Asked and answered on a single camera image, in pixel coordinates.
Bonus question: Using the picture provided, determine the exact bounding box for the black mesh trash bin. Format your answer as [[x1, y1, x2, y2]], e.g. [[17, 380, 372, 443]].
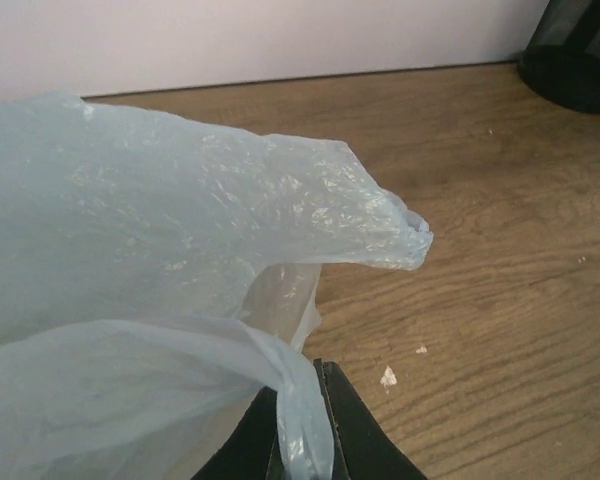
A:
[[517, 0, 600, 114]]

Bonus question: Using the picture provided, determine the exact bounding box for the light blue plastic trash bag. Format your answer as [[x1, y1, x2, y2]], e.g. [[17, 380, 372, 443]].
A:
[[0, 93, 433, 479]]

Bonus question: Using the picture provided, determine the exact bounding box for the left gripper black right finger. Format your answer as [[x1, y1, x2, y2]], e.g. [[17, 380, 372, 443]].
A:
[[313, 359, 426, 480]]

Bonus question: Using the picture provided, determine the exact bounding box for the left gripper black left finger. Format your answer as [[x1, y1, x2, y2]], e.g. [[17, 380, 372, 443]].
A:
[[192, 387, 280, 480]]

